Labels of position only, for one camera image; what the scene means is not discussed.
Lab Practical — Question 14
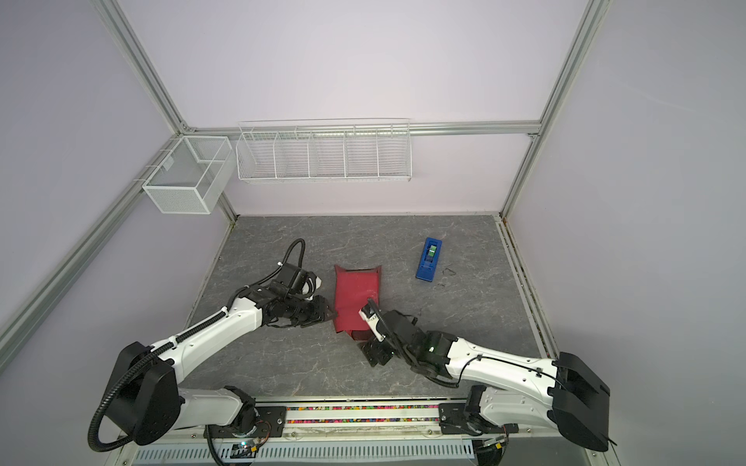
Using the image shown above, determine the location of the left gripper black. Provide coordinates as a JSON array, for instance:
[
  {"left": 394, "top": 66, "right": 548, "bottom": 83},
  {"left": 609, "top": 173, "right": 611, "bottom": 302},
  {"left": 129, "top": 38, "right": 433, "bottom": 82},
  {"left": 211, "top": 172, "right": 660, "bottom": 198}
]
[{"left": 284, "top": 295, "right": 337, "bottom": 328}]

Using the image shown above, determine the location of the dark red wrapping paper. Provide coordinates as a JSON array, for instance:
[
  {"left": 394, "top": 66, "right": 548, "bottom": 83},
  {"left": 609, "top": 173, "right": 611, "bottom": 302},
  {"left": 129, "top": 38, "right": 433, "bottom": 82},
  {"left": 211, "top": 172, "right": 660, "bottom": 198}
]
[{"left": 333, "top": 265, "right": 382, "bottom": 342}]

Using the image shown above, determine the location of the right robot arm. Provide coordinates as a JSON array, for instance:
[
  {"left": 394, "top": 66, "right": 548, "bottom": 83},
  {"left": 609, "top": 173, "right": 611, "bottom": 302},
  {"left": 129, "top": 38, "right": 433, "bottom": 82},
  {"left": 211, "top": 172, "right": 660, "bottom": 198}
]
[{"left": 359, "top": 303, "right": 612, "bottom": 452}]

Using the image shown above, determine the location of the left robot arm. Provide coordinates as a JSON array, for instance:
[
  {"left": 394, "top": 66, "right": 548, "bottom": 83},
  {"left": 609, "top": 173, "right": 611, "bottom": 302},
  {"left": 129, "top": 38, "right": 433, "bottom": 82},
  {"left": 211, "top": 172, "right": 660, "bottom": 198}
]
[{"left": 87, "top": 254, "right": 335, "bottom": 452}]

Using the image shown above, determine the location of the blue tape dispenser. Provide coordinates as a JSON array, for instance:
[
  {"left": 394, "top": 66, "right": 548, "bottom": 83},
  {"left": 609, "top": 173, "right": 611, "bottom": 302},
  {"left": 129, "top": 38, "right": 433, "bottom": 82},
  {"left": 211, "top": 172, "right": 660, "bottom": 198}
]
[{"left": 416, "top": 237, "right": 442, "bottom": 283}]

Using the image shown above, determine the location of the small white mesh basket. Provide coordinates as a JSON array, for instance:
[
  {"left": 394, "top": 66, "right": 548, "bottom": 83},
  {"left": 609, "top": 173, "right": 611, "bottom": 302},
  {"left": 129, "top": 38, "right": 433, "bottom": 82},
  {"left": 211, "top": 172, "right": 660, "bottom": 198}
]
[{"left": 143, "top": 136, "right": 237, "bottom": 215}]

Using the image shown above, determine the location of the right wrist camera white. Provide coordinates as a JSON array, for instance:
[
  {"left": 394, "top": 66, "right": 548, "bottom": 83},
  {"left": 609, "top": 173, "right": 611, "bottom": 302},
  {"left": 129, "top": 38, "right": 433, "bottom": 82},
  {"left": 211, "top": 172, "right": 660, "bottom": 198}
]
[{"left": 359, "top": 298, "right": 387, "bottom": 343}]

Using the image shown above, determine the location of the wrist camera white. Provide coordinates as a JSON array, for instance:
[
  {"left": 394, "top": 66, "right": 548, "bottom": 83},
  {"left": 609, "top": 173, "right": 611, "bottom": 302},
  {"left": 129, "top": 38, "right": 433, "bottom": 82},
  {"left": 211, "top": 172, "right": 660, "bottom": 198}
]
[
  {"left": 359, "top": 298, "right": 387, "bottom": 343},
  {"left": 302, "top": 275, "right": 322, "bottom": 295}
]

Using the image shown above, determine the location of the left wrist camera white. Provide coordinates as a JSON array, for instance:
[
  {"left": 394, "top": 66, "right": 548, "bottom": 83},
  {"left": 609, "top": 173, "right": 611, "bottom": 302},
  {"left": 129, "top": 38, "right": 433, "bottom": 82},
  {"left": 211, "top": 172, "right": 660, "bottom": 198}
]
[{"left": 302, "top": 275, "right": 322, "bottom": 295}]

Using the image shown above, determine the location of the aluminium front rail frame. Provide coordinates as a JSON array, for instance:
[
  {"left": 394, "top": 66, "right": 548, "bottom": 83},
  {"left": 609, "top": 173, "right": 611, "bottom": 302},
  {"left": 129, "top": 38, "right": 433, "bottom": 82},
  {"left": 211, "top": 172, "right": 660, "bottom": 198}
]
[{"left": 107, "top": 398, "right": 619, "bottom": 465}]

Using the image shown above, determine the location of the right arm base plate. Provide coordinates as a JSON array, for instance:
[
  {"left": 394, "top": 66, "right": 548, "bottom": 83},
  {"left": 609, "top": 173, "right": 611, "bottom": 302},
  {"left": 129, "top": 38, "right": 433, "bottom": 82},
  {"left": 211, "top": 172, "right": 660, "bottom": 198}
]
[{"left": 438, "top": 403, "right": 520, "bottom": 437}]

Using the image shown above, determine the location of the white slotted cable duct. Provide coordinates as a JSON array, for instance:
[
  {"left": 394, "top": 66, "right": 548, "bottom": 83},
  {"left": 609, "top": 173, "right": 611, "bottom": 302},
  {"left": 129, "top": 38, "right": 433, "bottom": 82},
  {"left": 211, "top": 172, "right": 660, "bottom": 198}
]
[{"left": 132, "top": 439, "right": 476, "bottom": 465}]

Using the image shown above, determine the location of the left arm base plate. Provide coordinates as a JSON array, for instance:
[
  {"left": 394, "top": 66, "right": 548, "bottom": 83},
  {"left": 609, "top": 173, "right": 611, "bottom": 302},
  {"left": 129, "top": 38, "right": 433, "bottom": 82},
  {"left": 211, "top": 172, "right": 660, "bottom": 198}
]
[{"left": 209, "top": 405, "right": 288, "bottom": 440}]

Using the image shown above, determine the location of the long white wire basket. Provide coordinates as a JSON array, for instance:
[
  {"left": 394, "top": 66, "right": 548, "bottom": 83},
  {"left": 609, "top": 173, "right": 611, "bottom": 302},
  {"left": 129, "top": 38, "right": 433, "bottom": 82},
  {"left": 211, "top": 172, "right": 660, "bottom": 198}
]
[{"left": 235, "top": 118, "right": 413, "bottom": 183}]

